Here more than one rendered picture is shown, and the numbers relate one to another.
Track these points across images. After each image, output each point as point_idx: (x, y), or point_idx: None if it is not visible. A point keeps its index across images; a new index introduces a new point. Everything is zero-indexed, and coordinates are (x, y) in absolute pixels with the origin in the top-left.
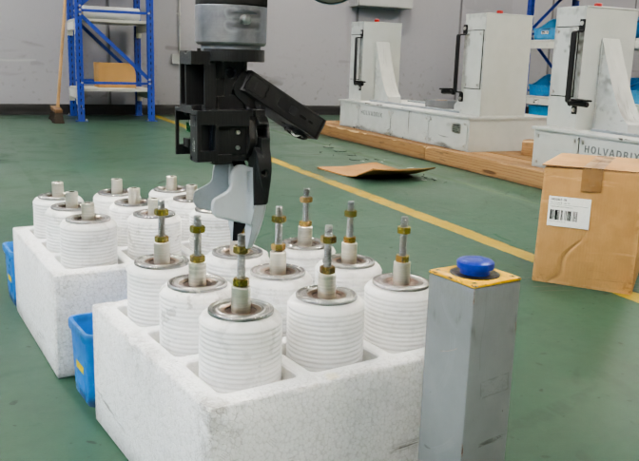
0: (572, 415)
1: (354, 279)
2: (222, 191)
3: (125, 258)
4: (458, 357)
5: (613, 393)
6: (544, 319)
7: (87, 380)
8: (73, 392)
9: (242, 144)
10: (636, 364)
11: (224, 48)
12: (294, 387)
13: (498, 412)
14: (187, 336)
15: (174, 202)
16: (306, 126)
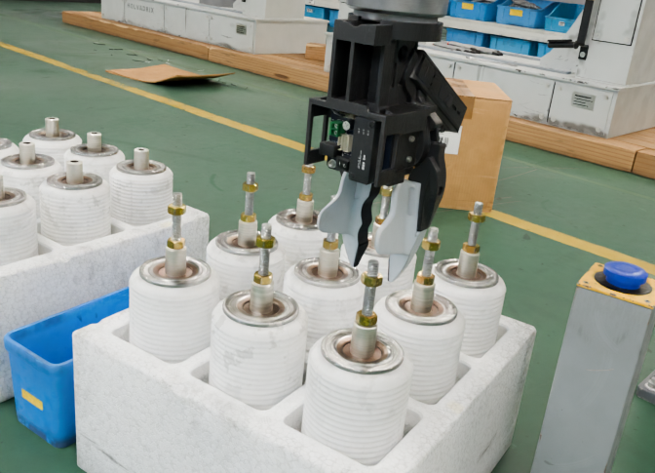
0: (544, 361)
1: None
2: (347, 207)
3: (47, 241)
4: (615, 378)
5: (556, 328)
6: (443, 249)
7: (53, 418)
8: (19, 428)
9: (412, 154)
10: (549, 292)
11: (416, 23)
12: (437, 435)
13: (625, 419)
14: (267, 379)
15: (77, 158)
16: (454, 119)
